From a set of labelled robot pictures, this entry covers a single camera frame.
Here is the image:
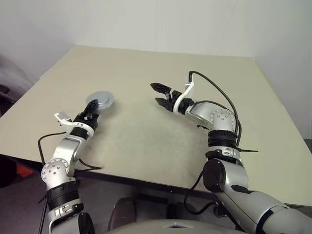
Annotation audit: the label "black hanging cable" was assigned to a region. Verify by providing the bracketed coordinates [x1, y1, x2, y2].
[183, 170, 245, 231]

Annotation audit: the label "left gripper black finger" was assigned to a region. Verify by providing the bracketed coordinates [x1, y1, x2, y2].
[82, 100, 99, 117]

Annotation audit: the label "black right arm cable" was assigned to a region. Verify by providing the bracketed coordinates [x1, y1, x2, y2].
[191, 70, 243, 153]

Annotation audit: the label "brown rounded shape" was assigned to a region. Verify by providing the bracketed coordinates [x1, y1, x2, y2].
[108, 197, 137, 230]

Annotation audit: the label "red object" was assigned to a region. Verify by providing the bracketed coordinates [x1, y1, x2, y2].
[16, 164, 34, 178]

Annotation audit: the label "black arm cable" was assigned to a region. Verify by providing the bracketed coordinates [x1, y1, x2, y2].
[37, 131, 102, 171]
[191, 70, 243, 153]

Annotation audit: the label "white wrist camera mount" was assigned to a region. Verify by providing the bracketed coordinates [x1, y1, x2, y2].
[173, 71, 196, 116]
[54, 111, 95, 137]

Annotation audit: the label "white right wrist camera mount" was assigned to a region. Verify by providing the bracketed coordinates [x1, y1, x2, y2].
[173, 71, 196, 116]

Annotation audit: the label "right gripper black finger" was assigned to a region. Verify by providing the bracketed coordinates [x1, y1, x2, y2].
[155, 97, 175, 114]
[150, 82, 173, 97]

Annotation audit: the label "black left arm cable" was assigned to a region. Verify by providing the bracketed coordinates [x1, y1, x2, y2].
[37, 131, 102, 171]

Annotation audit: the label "grey robot torso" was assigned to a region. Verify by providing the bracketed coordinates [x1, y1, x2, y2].
[107, 218, 241, 234]

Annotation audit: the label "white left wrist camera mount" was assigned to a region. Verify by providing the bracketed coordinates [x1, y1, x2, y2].
[54, 111, 95, 137]

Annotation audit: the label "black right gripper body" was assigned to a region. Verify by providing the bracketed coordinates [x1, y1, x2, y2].
[167, 90, 182, 108]

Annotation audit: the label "grey motor housing copper windings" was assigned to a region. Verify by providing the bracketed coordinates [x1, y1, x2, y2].
[85, 90, 116, 110]

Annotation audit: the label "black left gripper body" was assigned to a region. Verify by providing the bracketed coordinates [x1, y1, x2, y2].
[73, 112, 101, 130]

